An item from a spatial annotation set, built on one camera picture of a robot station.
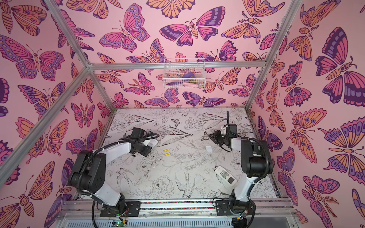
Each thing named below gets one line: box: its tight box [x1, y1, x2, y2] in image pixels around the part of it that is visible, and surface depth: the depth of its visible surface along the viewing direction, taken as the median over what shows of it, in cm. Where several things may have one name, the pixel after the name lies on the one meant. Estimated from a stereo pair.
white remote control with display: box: [214, 165, 238, 187], surface depth 85 cm
